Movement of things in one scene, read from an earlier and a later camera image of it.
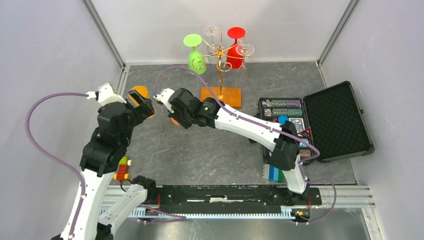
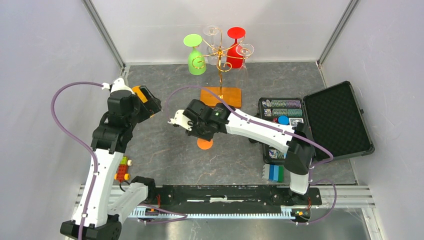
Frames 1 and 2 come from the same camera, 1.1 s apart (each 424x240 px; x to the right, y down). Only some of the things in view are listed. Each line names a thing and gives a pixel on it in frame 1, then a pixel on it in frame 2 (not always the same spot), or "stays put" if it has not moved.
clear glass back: [213, 51] stays put
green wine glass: [197, 64] stays put
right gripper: [174, 115] to [208, 137]
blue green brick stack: [272, 173] stays put
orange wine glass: [175, 121] to [203, 144]
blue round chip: [282, 118] stays put
